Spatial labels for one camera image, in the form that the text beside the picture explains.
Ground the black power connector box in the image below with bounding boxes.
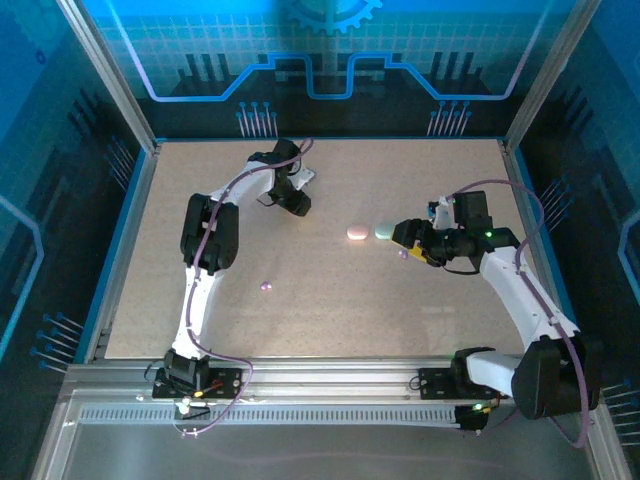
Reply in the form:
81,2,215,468
454,402,494,434

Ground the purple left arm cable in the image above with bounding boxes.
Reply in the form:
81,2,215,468
180,137,315,440

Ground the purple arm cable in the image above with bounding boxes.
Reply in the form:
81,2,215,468
180,137,315,440
442,179,592,450

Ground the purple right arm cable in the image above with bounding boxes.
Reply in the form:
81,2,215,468
442,179,592,450

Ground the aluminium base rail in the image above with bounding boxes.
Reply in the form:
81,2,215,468
64,354,541,404

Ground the aluminium side rail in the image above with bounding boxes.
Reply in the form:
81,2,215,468
82,139,162,364

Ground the slotted grey cable duct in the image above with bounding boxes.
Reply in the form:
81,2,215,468
79,403,466,426

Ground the aluminium frame post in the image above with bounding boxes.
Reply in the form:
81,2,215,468
503,0,604,154
55,0,162,154

